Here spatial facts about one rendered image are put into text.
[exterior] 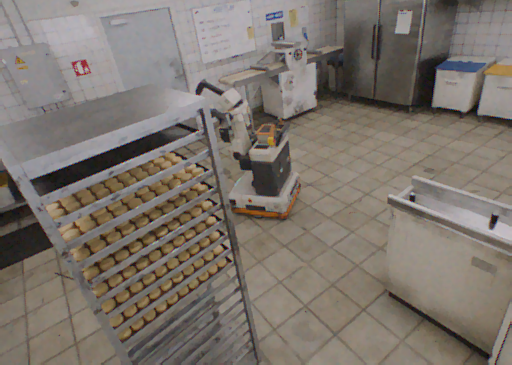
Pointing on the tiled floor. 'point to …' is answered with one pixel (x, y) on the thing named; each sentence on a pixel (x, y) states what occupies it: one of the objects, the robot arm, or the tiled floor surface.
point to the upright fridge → (425, 40)
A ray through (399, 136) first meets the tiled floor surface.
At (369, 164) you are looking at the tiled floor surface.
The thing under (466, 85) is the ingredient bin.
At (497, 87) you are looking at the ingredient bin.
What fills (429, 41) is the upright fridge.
